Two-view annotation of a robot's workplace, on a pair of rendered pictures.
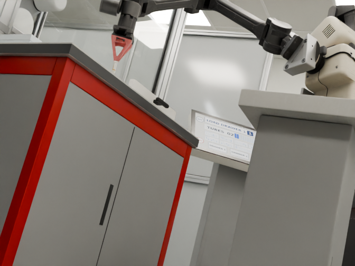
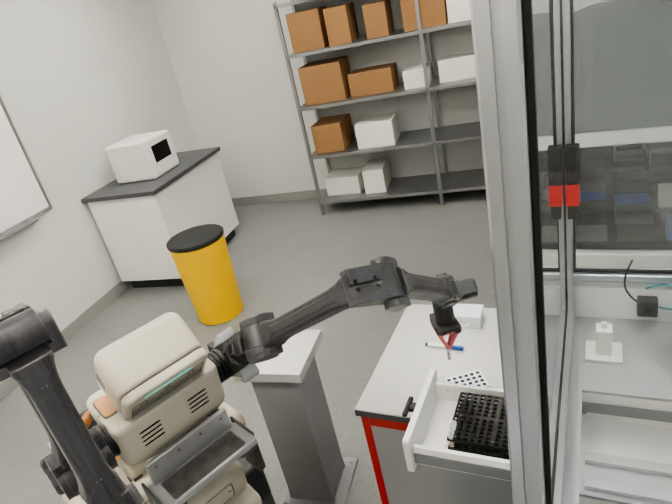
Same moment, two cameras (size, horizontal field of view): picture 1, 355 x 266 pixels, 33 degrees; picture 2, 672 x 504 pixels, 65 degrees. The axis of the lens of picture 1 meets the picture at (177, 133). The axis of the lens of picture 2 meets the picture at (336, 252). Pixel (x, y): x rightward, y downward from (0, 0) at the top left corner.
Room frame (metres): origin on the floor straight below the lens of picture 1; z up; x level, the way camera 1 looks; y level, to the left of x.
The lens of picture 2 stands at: (3.07, -0.09, 1.95)
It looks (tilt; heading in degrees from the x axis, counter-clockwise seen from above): 25 degrees down; 176
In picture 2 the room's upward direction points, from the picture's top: 13 degrees counter-clockwise
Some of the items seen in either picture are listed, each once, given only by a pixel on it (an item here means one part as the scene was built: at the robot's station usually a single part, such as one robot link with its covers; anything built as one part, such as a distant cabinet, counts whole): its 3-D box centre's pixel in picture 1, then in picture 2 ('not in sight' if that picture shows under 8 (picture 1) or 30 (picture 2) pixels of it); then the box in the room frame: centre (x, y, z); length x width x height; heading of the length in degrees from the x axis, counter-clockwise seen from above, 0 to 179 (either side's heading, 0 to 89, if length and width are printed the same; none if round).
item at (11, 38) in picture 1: (21, 51); (465, 315); (1.44, 0.43, 0.79); 0.13 x 0.09 x 0.05; 58
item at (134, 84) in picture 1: (150, 111); (422, 417); (1.96, 0.11, 0.87); 0.29 x 0.02 x 0.11; 147
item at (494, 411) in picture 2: not in sight; (497, 429); (2.07, 0.28, 0.87); 0.22 x 0.18 x 0.06; 57
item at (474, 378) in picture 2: not in sight; (466, 386); (1.79, 0.29, 0.78); 0.12 x 0.08 x 0.04; 89
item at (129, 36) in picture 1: (119, 47); (446, 333); (1.81, 0.25, 1.01); 0.07 x 0.07 x 0.09; 0
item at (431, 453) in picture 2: not in sight; (501, 431); (2.08, 0.28, 0.86); 0.40 x 0.26 x 0.06; 57
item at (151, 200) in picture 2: not in sight; (166, 201); (-1.71, -1.20, 0.61); 1.15 x 0.72 x 1.22; 155
